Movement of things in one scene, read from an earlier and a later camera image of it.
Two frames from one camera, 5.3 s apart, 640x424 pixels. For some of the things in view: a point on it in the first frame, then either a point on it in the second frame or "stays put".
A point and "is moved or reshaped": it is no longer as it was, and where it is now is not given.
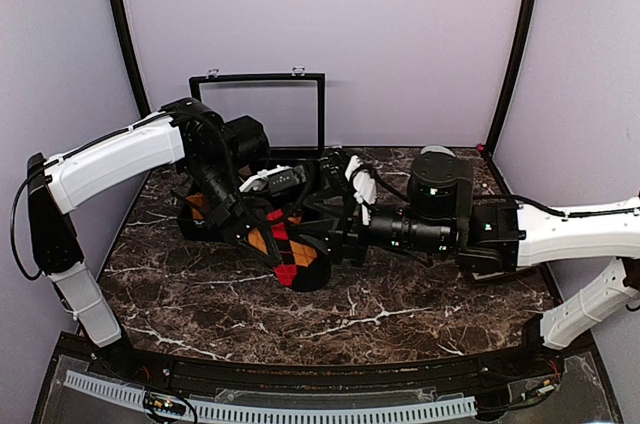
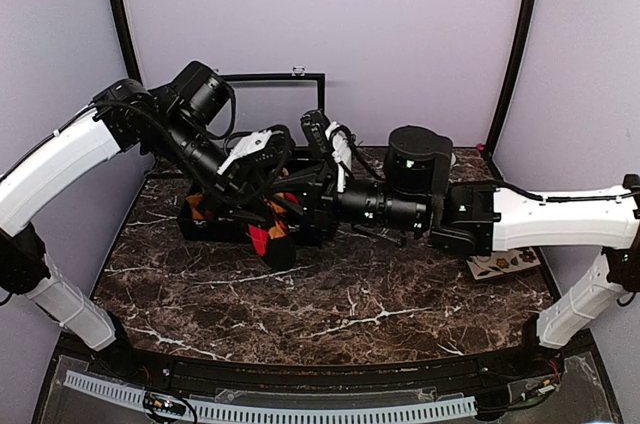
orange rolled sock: [200, 199] stays put
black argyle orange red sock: [301, 268] is moved or reshaped
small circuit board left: [164, 403] stays put
